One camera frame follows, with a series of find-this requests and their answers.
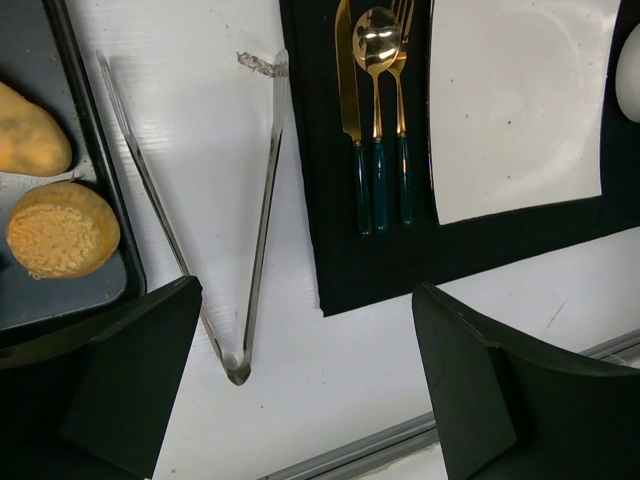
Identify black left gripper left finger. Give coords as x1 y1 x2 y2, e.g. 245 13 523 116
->
1 276 202 479

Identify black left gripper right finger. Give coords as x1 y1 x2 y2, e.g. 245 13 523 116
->
412 284 639 479

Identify metal tongs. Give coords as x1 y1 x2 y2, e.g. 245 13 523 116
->
95 47 290 387

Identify small round bread bun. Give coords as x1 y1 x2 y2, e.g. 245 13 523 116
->
5 181 121 279

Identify oblong bread roll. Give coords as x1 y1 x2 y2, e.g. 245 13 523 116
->
1 83 72 177

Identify black placemat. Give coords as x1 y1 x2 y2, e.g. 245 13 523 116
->
280 1 639 316

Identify white square plate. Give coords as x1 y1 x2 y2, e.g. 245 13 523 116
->
429 0 619 225

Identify dark baking tray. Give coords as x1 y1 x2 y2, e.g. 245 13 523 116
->
1 1 146 347

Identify white cup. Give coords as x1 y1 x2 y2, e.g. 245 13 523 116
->
615 25 640 123

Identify aluminium table edge rail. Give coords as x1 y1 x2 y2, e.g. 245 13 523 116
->
265 330 639 480

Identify gold knife green handle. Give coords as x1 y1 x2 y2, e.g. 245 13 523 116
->
334 0 372 237

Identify gold spoon green handle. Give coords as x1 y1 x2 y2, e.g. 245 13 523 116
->
352 7 401 234

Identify gold fork green handle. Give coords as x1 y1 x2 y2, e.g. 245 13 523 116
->
389 0 414 227

